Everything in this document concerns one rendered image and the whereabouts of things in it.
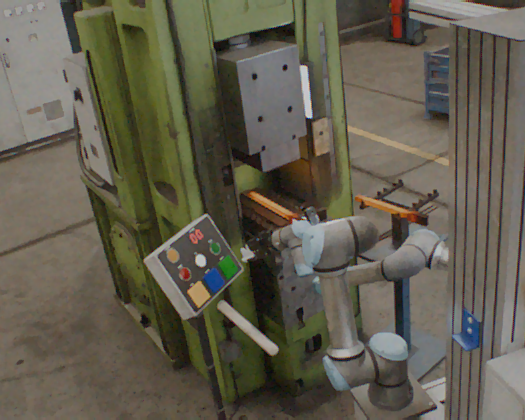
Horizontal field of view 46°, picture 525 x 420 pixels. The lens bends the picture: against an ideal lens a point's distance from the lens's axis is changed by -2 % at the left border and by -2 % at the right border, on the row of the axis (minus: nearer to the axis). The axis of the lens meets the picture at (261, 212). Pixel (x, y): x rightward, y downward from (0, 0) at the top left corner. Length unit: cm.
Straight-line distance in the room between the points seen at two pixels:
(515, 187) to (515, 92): 22
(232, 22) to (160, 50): 33
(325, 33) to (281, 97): 44
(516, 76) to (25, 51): 668
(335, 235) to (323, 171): 128
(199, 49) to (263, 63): 26
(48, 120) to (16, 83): 57
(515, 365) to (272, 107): 147
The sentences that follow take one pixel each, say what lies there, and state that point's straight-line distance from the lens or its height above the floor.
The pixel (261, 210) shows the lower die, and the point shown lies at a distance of 297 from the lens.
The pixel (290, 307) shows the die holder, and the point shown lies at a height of 58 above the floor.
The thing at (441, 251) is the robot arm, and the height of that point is 108.
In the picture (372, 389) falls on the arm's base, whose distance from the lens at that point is 212.
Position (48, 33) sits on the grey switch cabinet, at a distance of 766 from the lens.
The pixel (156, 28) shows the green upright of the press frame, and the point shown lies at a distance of 248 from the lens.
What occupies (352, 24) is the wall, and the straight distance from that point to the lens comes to 1067.
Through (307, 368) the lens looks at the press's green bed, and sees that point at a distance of 328.
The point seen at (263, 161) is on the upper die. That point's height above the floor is 132.
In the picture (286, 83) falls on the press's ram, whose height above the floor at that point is 162.
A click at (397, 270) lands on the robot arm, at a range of 233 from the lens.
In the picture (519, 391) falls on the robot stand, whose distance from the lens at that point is 162.
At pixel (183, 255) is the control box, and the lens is 242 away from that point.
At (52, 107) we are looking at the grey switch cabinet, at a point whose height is 43.
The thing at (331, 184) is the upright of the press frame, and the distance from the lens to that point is 313.
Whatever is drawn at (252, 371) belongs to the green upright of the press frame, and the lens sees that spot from 334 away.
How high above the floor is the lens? 234
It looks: 27 degrees down
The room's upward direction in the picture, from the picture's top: 8 degrees counter-clockwise
